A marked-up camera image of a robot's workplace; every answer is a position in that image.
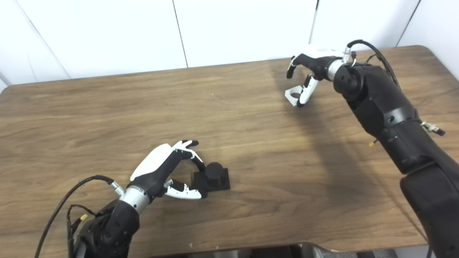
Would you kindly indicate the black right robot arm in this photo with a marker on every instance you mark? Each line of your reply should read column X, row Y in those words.
column 394, row 118

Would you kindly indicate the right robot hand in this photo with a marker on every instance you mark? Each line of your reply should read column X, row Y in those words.
column 319, row 57

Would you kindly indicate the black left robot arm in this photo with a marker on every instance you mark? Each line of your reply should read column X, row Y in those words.
column 111, row 225

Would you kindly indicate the black peg with square base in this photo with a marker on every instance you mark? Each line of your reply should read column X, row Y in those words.
column 215, row 172

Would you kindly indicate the white square piece with hole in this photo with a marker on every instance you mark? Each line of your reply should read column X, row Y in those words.
column 289, row 96

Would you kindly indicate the dark robot torso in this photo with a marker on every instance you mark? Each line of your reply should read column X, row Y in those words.
column 272, row 253

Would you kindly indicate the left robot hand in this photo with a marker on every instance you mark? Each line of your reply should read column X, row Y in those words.
column 154, row 165

